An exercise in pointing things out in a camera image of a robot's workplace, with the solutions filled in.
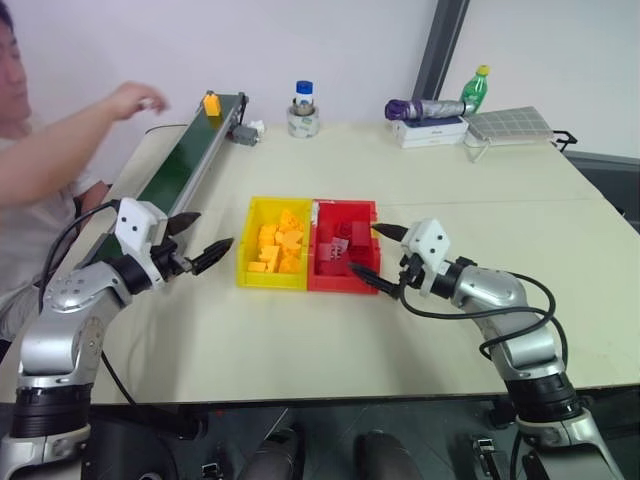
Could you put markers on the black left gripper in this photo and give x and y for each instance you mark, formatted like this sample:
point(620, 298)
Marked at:
point(170, 262)

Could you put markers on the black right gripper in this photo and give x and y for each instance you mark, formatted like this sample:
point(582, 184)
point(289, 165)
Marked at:
point(414, 272)

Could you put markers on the small white object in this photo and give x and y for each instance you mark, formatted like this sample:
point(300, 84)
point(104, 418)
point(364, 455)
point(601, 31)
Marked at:
point(145, 103)

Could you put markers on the person's right forearm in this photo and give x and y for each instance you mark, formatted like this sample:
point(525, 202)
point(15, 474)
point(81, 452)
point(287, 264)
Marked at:
point(55, 150)

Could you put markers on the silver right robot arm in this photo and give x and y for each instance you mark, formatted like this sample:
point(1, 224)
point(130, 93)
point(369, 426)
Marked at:
point(500, 290)

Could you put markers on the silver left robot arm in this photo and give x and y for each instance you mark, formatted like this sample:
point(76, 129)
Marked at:
point(55, 345)

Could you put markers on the green conveyor belt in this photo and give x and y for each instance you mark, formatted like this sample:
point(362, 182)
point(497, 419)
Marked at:
point(185, 150)

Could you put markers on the person's right hand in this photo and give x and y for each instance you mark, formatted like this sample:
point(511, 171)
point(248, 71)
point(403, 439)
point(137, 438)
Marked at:
point(130, 100)

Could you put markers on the red plastic bin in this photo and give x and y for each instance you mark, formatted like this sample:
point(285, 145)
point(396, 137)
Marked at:
point(330, 282)

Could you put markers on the yellow toy block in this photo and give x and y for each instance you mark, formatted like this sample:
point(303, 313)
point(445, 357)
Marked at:
point(271, 257)
point(291, 240)
point(291, 221)
point(267, 235)
point(257, 267)

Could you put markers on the yellow plastic bin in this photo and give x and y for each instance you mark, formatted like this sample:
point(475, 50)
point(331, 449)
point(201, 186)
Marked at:
point(250, 280)

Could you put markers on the white flat box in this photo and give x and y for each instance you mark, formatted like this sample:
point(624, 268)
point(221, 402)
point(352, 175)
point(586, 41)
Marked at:
point(432, 142)

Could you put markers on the white box dark blue lid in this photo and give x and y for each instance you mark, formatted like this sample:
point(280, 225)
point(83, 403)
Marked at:
point(435, 129)

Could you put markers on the white tape roll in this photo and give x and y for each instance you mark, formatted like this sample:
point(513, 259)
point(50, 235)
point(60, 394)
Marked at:
point(302, 125)

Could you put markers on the purple grey folded umbrella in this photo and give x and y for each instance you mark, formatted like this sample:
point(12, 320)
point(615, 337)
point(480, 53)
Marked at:
point(425, 107)

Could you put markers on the person in white shirt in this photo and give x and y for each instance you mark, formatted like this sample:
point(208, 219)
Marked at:
point(30, 240)

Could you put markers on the jar with blue lid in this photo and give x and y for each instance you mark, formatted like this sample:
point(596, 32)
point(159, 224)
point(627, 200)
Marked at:
point(303, 92)

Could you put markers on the green plastic bottle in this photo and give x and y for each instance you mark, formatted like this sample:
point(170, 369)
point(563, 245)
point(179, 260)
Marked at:
point(475, 90)

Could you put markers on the dark rounded cap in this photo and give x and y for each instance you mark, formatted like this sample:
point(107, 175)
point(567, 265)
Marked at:
point(272, 455)

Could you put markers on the person's head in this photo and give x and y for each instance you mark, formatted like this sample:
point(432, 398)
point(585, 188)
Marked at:
point(12, 75)

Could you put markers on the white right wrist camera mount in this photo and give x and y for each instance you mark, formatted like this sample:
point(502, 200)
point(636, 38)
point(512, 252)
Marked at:
point(430, 240)

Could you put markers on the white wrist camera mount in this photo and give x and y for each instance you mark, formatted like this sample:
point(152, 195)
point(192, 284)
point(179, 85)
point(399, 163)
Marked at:
point(135, 220)
point(430, 240)

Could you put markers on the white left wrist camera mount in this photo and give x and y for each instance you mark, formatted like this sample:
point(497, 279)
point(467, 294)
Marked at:
point(135, 220)

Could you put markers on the dark grey window post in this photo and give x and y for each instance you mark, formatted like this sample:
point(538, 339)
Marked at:
point(442, 50)

